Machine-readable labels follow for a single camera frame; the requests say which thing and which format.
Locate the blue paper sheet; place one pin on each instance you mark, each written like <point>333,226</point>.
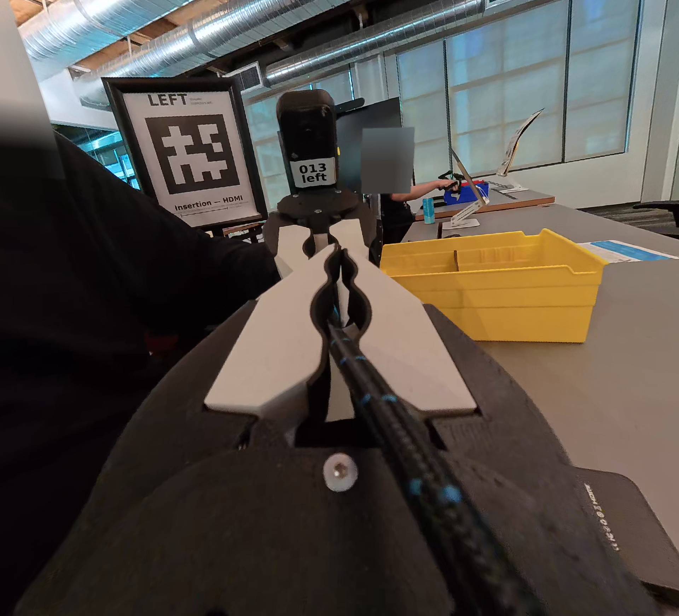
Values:
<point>626,250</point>

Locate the black office chair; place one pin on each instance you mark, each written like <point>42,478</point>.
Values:
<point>660,213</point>

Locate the framed marker sign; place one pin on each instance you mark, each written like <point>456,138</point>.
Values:
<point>185,149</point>

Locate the white curved holder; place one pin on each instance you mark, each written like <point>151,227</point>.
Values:
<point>522,141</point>

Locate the person's left forearm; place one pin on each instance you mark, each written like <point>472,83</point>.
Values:
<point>159,266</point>

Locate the small white ceiling vent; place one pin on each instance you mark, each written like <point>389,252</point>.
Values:
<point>246,78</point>

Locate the person's black clothing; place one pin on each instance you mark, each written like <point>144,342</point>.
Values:
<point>42,414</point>

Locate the black adapter hub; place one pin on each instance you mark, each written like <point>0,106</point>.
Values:
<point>636,531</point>

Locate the yellow plastic bin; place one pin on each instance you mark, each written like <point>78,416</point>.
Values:
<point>504,298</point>

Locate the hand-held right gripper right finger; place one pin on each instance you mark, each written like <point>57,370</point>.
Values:
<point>419,361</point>

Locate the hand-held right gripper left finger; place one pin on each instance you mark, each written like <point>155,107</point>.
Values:
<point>265,356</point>

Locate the blue plastic bin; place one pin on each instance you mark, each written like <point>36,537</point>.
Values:
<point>467,194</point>

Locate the silver tilted stand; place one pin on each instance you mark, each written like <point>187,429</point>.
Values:
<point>467,213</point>

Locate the teal bottle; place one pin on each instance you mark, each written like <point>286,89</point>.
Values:
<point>428,210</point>

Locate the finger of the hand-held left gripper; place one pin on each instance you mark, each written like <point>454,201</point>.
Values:
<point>290,247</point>
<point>351,237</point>

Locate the wooden table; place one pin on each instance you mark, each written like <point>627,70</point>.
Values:
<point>530,202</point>

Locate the frosted window wall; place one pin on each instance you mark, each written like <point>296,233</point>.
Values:
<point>504,96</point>

